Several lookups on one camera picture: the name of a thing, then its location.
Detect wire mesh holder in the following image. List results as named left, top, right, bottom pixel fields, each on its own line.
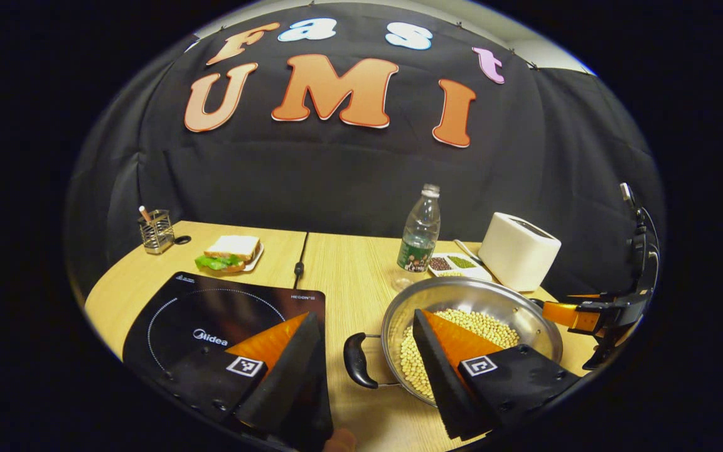
left=138, top=210, right=176, bottom=255

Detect clear plastic water bottle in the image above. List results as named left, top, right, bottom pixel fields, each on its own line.
left=392, top=183, right=442, bottom=291

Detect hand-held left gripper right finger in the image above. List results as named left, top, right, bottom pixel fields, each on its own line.
left=412, top=308, right=582, bottom=440

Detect stainless steel pot of soybeans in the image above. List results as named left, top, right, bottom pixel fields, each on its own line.
left=343, top=276, right=564, bottom=407

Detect white divided tray of beans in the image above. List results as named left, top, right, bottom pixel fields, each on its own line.
left=427, top=252, right=493, bottom=282

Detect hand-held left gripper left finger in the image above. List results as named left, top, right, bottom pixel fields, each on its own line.
left=161, top=312, right=334, bottom=449

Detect white toaster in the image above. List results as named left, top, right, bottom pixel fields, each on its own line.
left=478, top=212, right=562, bottom=293

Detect black backdrop cloth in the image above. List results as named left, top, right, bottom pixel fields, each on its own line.
left=65, top=3, right=667, bottom=302

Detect black induction cooktop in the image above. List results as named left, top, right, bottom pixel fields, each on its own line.
left=122, top=271, right=326, bottom=402

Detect black cooktop power cable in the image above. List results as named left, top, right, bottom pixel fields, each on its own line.
left=294, top=232, right=309, bottom=291

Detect sandwich on white plate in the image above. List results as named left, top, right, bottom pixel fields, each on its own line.
left=195, top=235, right=265, bottom=274

